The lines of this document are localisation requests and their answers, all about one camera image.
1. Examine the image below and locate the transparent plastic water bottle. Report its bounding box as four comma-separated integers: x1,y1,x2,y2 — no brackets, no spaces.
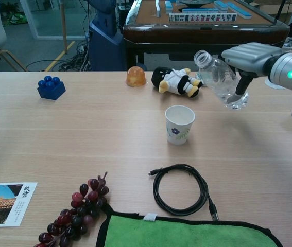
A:
193,49,250,111

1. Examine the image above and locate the coiled black USB cable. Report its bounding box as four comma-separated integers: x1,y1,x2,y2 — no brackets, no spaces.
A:
147,164,220,221

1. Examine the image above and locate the brown cardboard box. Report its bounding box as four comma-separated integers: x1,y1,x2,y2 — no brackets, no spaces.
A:
253,0,292,16

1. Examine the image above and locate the wooden post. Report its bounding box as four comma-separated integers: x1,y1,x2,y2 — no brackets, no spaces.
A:
59,0,69,54

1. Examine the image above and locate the dark wooden mahjong table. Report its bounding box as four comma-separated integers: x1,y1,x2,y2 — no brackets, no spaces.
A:
122,0,290,72

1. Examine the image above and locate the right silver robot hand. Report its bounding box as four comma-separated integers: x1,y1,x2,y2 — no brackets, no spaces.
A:
221,42,283,103

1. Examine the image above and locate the white paper cup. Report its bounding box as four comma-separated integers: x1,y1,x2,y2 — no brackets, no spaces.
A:
165,104,196,146

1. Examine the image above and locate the purple plastic grape bunch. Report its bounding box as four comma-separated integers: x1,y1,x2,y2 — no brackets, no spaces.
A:
33,171,110,247

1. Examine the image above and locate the palace roof postcard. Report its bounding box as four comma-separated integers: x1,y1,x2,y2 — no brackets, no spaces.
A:
0,182,38,228

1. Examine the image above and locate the orange jelly dome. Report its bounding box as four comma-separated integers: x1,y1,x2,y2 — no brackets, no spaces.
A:
125,65,148,88

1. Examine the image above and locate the black floor cable tangle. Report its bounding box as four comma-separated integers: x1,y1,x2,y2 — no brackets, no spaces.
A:
27,41,92,72

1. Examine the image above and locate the green microfibre cloth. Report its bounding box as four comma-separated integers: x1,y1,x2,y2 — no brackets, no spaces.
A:
95,204,283,247

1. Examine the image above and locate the face-up mahjong tile row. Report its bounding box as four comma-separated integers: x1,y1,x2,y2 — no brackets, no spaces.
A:
168,13,238,23

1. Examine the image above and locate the black white penguin plush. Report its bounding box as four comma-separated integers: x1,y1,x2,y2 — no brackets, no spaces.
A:
151,66,203,98

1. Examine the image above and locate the blue toy building brick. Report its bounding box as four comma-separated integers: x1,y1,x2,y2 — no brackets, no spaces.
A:
37,75,66,100

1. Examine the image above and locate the blue machine base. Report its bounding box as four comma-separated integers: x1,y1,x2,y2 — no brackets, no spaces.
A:
86,0,126,72

